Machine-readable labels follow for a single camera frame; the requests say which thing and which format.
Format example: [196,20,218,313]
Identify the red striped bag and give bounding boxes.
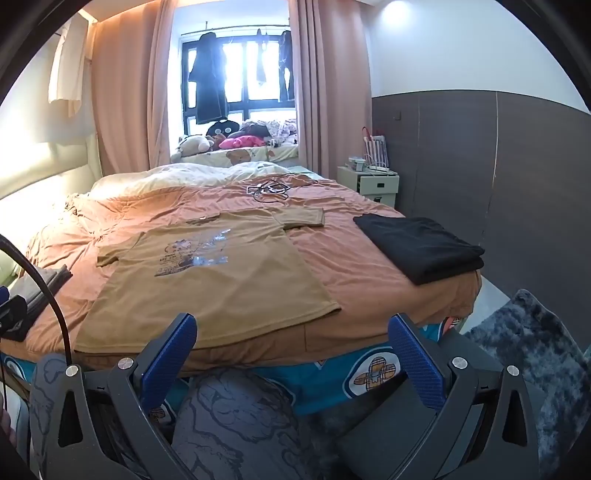
[361,126,389,169]

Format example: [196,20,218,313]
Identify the grey shaggy rug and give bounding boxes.
[462,288,591,467]

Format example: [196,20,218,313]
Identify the white nightstand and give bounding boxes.
[337,164,400,208]

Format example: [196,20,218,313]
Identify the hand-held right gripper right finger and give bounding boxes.
[387,313,551,480]

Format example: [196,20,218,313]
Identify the pink curtain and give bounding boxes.
[90,0,178,178]
[287,0,374,178]

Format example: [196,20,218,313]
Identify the black plush toy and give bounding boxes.
[205,120,241,139]

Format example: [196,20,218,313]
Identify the teal printed bed sheet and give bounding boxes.
[0,318,462,416]

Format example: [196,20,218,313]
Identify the bear print bedding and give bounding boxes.
[178,144,301,168]

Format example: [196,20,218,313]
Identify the tan printed t-shirt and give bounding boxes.
[74,206,342,354]

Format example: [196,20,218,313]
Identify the white plush toy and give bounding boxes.
[171,134,214,162]

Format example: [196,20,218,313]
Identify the person's grey printed pants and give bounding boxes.
[28,355,315,480]

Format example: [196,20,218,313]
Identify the pink plush cloth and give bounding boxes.
[218,135,269,149]

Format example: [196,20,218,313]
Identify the dark hanging jacket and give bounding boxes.
[187,32,229,124]

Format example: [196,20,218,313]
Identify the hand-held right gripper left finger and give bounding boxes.
[33,313,199,480]

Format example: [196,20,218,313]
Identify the small dark hanging garment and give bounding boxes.
[255,28,269,85]

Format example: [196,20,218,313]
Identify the floral cloth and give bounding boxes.
[249,117,298,144]

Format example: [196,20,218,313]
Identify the tangled black cables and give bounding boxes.
[247,178,319,204]

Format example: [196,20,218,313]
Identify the white hanging shirt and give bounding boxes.
[48,18,89,116]

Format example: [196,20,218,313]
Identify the grey folded clothes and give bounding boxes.
[7,265,74,342]

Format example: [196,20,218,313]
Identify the black folded clothes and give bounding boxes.
[353,215,485,286]

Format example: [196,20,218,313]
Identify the orange blanket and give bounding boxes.
[25,173,483,370]

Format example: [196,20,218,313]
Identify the black framed window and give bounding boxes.
[178,30,298,141]

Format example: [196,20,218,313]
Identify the long dark hanging garment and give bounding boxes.
[278,30,296,103]

